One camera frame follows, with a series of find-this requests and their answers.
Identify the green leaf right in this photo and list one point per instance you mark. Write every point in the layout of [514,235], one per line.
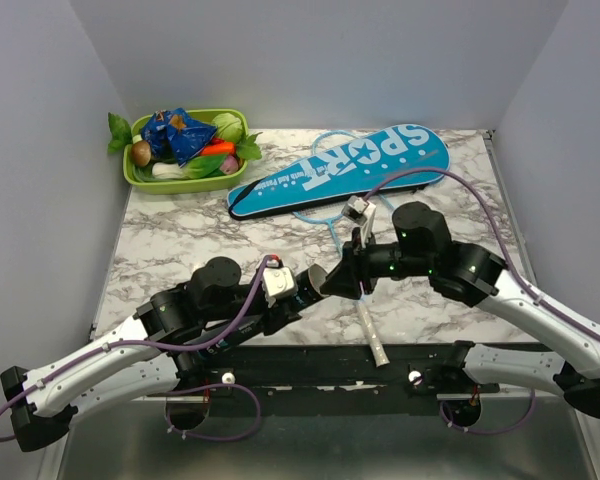
[247,149]

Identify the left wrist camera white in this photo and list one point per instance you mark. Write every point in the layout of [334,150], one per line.
[278,283]

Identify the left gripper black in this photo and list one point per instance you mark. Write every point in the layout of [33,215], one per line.
[270,324]

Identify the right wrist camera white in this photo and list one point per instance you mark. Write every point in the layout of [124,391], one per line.
[361,212]

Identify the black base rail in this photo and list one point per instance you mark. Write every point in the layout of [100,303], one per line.
[322,380]

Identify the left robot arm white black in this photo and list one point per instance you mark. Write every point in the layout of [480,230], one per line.
[161,348]

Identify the blue badminton racket front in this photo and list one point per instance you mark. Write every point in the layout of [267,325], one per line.
[329,216]

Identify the orange carrot toy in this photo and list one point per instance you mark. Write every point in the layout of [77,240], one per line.
[221,148]

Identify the green plastic basket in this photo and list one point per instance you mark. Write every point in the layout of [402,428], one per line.
[144,181]

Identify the black shuttlecock tube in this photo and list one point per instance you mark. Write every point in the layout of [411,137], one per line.
[308,294]

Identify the blue snack bag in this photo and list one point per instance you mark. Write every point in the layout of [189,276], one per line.
[175,134]

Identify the green leafy vegetable toy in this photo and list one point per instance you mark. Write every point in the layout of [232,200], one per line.
[204,167]

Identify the blue racket cover bag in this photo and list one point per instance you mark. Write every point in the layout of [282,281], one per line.
[353,168]

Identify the green leaf left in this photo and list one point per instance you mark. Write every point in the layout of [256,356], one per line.
[120,131]

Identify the green leaf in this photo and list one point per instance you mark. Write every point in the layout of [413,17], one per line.
[247,149]
[120,131]

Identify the pink onion toy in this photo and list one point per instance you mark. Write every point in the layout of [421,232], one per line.
[230,165]

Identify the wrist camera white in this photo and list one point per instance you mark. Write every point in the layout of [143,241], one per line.
[278,283]
[361,212]

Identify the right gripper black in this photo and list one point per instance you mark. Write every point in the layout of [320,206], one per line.
[343,281]

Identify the green cabbage toy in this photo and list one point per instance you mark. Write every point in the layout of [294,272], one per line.
[229,127]

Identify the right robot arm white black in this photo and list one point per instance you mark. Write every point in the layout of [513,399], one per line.
[569,365]

